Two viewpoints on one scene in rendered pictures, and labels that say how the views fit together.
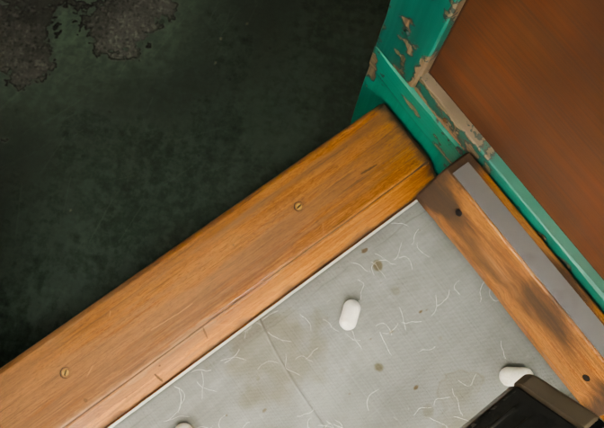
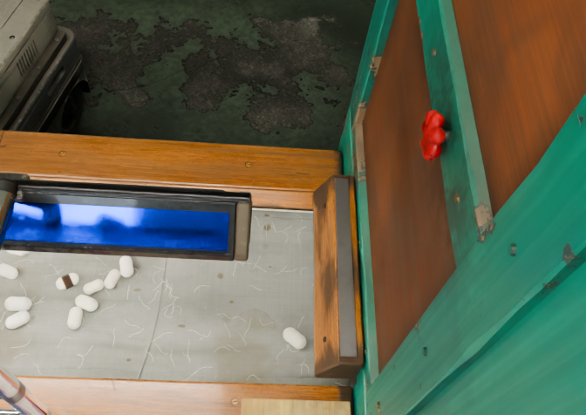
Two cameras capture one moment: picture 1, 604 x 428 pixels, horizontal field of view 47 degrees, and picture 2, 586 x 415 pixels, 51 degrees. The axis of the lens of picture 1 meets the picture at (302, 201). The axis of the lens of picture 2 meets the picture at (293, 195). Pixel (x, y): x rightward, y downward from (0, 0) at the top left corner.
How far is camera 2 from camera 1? 51 cm
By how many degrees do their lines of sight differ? 23
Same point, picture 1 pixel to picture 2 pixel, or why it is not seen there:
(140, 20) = (284, 117)
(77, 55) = (233, 112)
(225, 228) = (201, 148)
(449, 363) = (262, 304)
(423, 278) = (287, 252)
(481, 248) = (323, 233)
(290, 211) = (241, 164)
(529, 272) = (335, 252)
